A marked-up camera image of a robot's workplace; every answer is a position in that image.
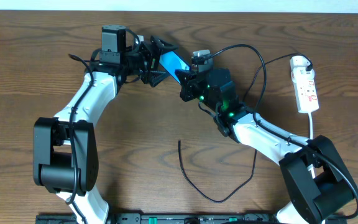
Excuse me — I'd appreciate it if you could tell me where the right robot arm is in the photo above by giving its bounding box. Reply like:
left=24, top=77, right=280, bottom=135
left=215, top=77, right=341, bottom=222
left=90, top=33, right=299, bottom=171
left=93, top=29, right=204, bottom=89
left=175, top=69, right=358, bottom=223

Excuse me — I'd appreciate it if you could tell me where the white USB charger adapter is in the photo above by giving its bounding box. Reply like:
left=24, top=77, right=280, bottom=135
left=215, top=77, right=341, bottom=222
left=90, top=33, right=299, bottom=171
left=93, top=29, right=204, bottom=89
left=290, top=55, right=313, bottom=72

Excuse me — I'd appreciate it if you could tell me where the blue Galaxy smartphone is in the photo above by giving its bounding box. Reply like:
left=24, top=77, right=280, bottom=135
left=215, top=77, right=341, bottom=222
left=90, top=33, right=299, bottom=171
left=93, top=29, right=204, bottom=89
left=159, top=51, right=191, bottom=83

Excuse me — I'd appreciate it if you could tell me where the black right camera cable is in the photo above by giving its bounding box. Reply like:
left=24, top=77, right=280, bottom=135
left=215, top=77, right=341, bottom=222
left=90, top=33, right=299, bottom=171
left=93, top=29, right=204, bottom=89
left=196, top=44, right=358, bottom=220

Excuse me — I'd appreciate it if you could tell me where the white power strip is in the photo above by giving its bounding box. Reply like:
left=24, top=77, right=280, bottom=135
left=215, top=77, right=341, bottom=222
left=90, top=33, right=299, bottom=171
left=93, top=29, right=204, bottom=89
left=291, top=67, right=319, bottom=114

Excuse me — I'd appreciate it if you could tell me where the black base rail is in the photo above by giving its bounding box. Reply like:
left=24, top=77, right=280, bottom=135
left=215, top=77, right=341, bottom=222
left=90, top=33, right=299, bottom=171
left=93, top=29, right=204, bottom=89
left=34, top=213, right=279, bottom=224

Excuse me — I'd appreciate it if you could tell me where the black charging cable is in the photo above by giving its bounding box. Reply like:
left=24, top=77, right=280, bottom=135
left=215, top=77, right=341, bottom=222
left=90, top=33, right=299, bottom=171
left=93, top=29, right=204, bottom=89
left=177, top=52, right=313, bottom=203

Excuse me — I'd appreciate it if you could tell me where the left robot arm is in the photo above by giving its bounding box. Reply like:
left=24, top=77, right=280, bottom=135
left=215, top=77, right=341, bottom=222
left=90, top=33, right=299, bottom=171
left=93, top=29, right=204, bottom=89
left=33, top=25, right=178, bottom=223

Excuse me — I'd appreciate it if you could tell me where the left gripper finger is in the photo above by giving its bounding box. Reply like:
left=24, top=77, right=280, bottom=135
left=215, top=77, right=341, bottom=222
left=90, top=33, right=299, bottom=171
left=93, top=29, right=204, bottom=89
left=150, top=35, right=178, bottom=53
left=149, top=70, right=170, bottom=87

